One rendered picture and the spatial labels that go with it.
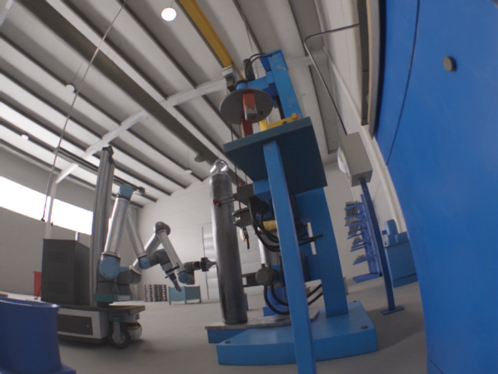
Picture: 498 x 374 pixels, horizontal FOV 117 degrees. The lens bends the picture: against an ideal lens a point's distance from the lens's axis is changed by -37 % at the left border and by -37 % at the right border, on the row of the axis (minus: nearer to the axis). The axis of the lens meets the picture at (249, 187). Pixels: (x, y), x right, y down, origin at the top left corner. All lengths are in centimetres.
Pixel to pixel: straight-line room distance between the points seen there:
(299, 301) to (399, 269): 299
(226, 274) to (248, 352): 86
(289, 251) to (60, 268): 177
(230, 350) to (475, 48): 144
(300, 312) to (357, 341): 44
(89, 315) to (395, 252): 367
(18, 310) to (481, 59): 109
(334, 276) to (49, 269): 219
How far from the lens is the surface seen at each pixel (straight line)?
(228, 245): 205
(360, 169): 215
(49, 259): 222
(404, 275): 382
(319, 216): 185
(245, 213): 179
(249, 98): 242
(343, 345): 125
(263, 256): 329
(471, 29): 35
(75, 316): 201
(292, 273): 90
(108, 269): 177
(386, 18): 57
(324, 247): 181
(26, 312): 86
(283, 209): 94
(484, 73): 35
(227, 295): 202
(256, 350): 134
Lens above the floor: 43
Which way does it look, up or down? 24 degrees up
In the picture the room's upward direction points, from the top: 8 degrees counter-clockwise
